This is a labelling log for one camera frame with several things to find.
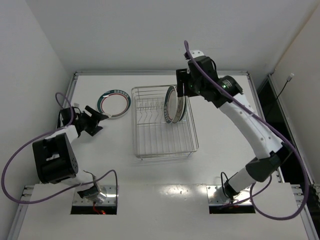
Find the green red rimmed plate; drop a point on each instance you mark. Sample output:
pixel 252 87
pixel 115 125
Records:
pixel 114 103
pixel 170 104

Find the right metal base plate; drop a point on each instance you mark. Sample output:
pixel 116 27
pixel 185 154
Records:
pixel 217 198

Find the white plate with grey rim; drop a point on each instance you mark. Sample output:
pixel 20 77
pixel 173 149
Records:
pixel 179 110

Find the small blue patterned plate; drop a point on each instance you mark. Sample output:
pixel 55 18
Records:
pixel 185 108

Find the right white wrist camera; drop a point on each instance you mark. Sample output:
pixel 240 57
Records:
pixel 193 53

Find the metal wire dish rack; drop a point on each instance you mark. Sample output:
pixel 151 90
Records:
pixel 153 138

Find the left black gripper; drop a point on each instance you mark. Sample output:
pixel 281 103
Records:
pixel 88 122

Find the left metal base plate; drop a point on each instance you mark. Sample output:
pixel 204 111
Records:
pixel 107 192

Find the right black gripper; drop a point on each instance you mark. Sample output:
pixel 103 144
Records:
pixel 181 82

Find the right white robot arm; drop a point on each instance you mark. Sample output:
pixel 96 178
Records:
pixel 270 151

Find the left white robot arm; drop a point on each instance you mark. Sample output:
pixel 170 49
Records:
pixel 55 159

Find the metal base plate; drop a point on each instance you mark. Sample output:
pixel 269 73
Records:
pixel 217 198
pixel 107 192

